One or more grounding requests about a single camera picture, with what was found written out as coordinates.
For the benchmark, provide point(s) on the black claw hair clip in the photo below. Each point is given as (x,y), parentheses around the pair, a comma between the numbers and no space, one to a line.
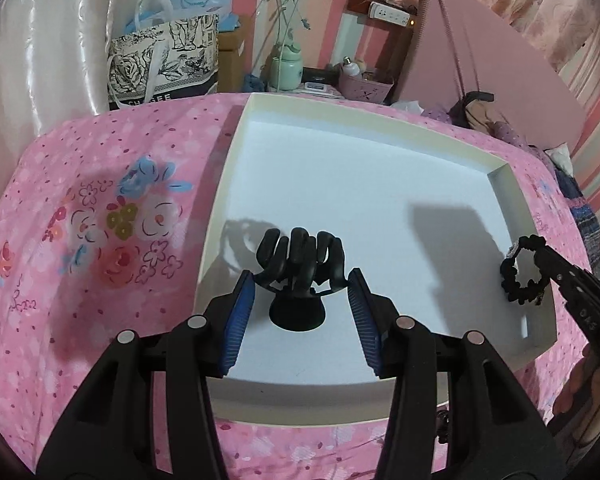
(300,270)

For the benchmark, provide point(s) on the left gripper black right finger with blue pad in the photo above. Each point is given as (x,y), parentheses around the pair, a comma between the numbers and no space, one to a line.
(457,410)

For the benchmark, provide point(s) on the white shallow cardboard tray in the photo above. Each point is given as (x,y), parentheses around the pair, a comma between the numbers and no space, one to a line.
(427,218)

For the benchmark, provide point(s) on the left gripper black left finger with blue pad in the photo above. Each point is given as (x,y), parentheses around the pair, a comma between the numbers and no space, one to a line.
(107,429)

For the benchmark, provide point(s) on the white power strip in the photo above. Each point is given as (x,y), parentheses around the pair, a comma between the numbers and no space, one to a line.
(390,14)

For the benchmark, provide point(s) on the cream satin curtain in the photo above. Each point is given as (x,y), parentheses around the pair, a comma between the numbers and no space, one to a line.
(52,67)

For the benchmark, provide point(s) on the green water bottle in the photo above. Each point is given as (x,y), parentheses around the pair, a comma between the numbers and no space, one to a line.
(286,67)

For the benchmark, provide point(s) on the pink headboard panel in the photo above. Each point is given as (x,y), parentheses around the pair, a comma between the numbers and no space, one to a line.
(461,46)

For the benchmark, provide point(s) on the black white floral tote bag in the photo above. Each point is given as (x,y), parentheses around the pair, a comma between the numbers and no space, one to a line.
(169,61)

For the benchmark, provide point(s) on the pink plastic basket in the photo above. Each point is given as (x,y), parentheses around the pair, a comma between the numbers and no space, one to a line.
(361,89)

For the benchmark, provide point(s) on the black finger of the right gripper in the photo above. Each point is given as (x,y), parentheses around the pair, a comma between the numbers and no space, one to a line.
(559,269)

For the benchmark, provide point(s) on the pink floral bed sheet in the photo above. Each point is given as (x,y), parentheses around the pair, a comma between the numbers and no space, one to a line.
(80,261)

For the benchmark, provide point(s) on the light blue paper bag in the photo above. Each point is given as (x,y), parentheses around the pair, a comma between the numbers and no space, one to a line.
(154,12)

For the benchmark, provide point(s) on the brown cardboard box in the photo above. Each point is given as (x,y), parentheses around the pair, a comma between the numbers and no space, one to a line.
(232,48)

